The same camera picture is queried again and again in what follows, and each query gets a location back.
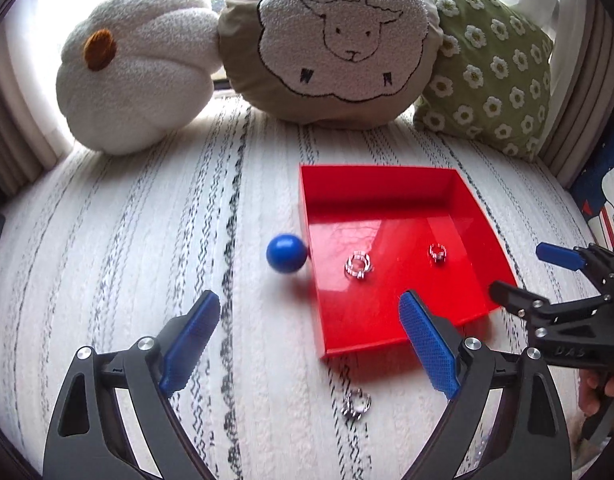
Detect red plastic tray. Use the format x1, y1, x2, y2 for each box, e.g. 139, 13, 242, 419
299, 165, 516, 358

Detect silver crystal ring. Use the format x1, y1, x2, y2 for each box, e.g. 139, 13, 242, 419
343, 250, 373, 282

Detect person's hand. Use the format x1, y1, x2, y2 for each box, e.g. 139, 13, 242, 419
577, 368, 614, 418

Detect white black-striped bedspread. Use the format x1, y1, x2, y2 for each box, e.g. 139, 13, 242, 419
0, 94, 594, 479

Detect green daisy pattern pillow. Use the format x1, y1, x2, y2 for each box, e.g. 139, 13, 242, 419
414, 0, 554, 160

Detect round beige sheep cushion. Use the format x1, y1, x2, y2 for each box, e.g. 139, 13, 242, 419
218, 0, 443, 129

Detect white pumpkin plush cushion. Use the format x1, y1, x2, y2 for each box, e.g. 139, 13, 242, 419
56, 0, 221, 156

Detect silver ring on bedspread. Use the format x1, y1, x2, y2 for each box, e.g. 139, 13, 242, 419
341, 388, 373, 422

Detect blue ball knob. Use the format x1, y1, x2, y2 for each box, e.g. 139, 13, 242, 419
266, 234, 308, 274

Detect astronaut print pillow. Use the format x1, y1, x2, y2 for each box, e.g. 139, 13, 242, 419
571, 125, 614, 252

